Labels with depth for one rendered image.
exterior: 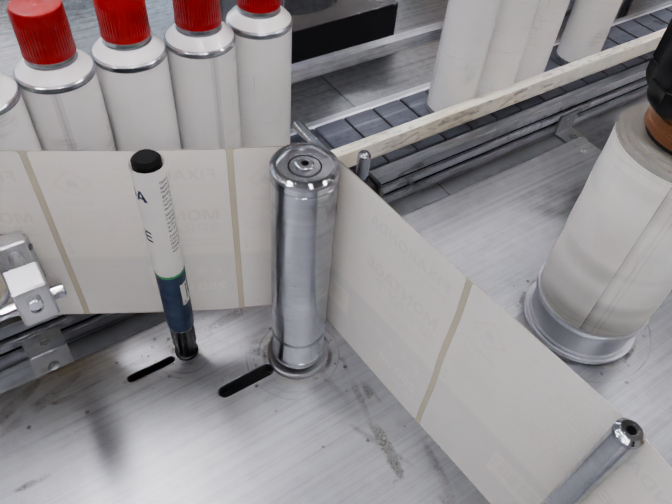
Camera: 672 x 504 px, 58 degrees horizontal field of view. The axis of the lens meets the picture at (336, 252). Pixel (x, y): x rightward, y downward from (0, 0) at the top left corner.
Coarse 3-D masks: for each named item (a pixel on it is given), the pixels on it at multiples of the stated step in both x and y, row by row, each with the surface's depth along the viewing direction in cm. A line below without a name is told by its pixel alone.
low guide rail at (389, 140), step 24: (624, 48) 73; (648, 48) 76; (552, 72) 69; (576, 72) 70; (480, 96) 64; (504, 96) 65; (528, 96) 68; (432, 120) 61; (456, 120) 63; (360, 144) 58; (384, 144) 59; (408, 144) 61
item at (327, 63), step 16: (416, 32) 63; (432, 32) 64; (352, 48) 60; (368, 48) 60; (384, 48) 61; (400, 48) 63; (304, 64) 58; (320, 64) 58; (336, 64) 59; (352, 64) 60
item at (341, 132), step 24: (624, 24) 85; (648, 24) 86; (600, 72) 76; (408, 96) 70; (552, 96) 72; (336, 120) 66; (360, 120) 66; (384, 120) 67; (408, 120) 67; (480, 120) 67; (336, 144) 63; (432, 144) 64
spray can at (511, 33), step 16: (512, 0) 60; (528, 0) 60; (512, 16) 61; (528, 16) 61; (496, 32) 63; (512, 32) 62; (528, 32) 63; (496, 48) 64; (512, 48) 63; (496, 64) 65; (512, 64) 65; (480, 80) 67; (496, 80) 66; (512, 80) 67
